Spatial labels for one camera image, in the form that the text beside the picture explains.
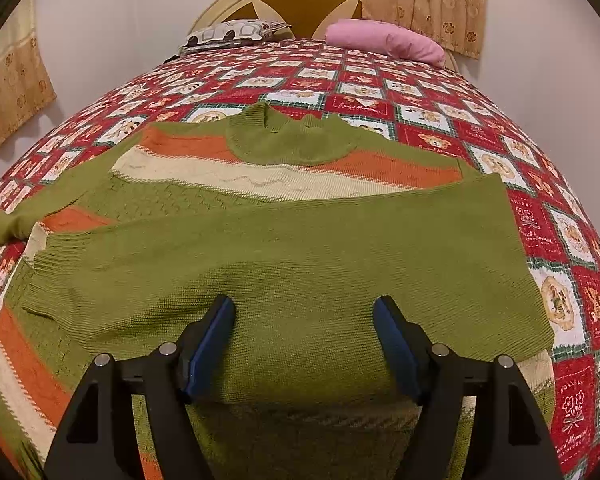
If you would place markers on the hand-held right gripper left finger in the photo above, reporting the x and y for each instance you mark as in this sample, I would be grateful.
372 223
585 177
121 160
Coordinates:
211 345

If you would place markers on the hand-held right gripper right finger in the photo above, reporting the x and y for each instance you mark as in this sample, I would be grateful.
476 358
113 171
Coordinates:
397 347

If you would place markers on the green striped knit sweater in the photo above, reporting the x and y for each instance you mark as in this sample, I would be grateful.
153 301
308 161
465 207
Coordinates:
300 240

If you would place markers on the red patchwork bear blanket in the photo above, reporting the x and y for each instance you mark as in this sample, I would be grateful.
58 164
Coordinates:
555 240

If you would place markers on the pink pillow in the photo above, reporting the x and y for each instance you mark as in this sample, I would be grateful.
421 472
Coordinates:
387 41

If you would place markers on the white patterned pillow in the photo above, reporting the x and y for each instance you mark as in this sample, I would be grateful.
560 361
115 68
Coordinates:
230 32

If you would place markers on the beige floral curtain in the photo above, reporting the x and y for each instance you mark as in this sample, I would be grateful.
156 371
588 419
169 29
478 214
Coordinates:
10 80
425 0

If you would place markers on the cream wooden headboard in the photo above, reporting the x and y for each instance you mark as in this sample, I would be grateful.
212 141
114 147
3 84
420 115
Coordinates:
280 2

